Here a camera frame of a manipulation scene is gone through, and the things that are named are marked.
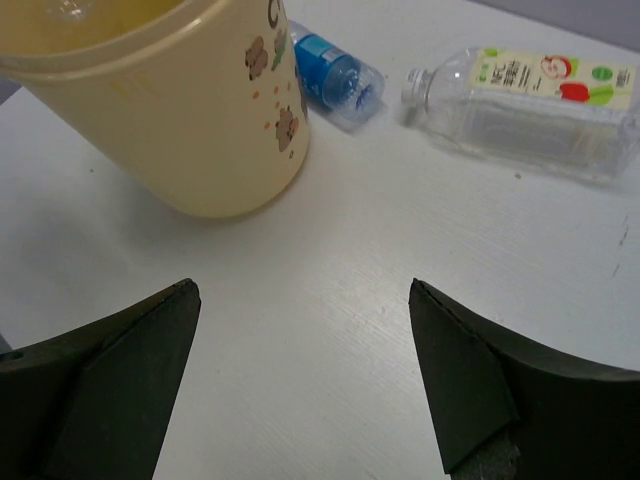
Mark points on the yellow plastic bin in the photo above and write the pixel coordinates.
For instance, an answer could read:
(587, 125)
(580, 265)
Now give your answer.
(199, 101)

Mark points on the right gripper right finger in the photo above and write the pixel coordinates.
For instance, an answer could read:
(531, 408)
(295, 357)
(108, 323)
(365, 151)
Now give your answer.
(506, 407)

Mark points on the clear bottle apple label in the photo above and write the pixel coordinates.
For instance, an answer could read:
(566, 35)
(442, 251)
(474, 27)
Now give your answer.
(564, 112)

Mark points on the clear bottle blue label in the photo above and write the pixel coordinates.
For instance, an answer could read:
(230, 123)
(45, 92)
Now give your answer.
(346, 90)

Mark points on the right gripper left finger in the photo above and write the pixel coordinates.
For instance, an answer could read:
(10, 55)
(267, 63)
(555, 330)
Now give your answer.
(96, 401)

